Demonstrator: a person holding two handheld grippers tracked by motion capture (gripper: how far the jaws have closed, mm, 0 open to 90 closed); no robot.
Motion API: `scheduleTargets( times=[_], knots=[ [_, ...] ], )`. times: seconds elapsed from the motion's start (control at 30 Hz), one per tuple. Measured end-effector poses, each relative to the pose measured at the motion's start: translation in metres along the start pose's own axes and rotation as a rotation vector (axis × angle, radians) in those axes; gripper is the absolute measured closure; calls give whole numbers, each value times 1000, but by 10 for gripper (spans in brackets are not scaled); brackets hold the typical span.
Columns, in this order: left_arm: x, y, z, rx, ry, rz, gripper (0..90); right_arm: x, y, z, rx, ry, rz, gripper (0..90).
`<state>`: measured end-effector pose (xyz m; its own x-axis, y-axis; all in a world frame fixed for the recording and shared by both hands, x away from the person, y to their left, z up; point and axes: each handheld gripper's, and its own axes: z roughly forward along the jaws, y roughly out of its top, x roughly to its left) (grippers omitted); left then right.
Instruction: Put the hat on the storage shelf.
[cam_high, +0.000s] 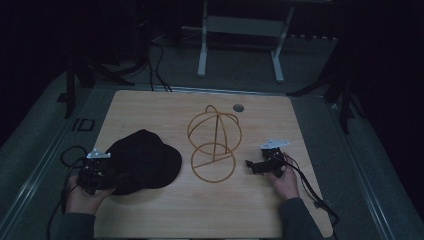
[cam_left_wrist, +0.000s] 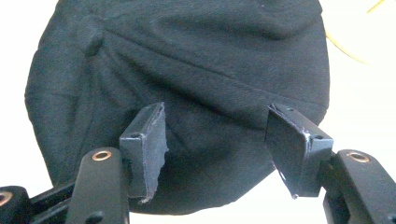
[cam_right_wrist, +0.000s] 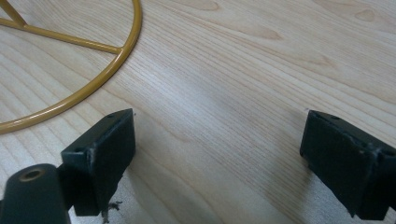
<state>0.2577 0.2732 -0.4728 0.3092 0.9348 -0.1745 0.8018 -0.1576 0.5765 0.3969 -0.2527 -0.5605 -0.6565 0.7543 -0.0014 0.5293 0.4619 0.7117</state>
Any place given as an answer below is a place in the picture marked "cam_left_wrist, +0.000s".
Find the black knit beanie hat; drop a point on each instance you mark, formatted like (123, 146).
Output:
(186, 71)

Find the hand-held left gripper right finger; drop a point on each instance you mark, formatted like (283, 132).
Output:
(299, 155)

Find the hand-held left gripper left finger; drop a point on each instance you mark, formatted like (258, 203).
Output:
(141, 155)

